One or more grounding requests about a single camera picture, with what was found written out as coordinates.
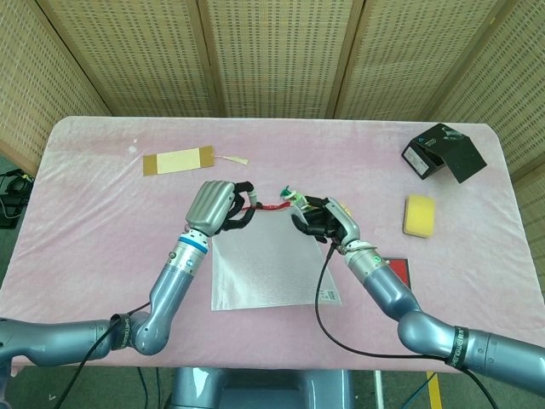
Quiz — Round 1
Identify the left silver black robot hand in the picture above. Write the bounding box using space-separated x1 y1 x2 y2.
183 180 261 236

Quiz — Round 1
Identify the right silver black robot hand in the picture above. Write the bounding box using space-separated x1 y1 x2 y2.
290 194 364 253

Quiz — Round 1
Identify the clear mesh zipper pouch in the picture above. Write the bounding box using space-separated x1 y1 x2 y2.
210 202 343 313

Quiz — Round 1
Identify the black box with white label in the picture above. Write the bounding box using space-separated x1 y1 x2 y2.
401 123 488 185

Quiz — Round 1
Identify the gold bookmark with tassel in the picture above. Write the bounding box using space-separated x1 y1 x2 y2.
142 145 250 177

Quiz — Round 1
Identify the green yellow feather shuttlecock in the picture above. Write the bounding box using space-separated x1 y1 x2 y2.
278 184 353 216

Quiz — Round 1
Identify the red ink pad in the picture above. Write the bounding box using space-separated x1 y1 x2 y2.
384 256 411 291

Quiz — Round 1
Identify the yellow sponge block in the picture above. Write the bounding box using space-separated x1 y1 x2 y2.
402 193 438 239

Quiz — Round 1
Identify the pink velvet tablecloth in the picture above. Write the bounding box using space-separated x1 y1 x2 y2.
9 115 531 378

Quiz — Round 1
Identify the woven bamboo folding screen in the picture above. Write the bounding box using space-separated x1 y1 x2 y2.
0 0 545 242

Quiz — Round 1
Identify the grey-blue robot torso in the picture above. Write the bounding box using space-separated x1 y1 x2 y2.
169 366 355 409

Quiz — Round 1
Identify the black right hand cable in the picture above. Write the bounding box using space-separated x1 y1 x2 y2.
313 245 500 409

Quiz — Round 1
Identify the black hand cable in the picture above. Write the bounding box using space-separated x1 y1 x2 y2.
53 301 153 409
313 245 500 409

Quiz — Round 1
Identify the teal floor cable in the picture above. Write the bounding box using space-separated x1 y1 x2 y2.
406 373 432 409

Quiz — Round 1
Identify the blue floor cable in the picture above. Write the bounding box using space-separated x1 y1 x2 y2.
136 366 150 409

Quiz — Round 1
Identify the black floor equipment with cables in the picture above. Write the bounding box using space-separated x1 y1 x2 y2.
0 168 36 230

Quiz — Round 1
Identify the black left hand cable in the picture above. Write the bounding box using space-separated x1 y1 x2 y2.
53 301 153 409

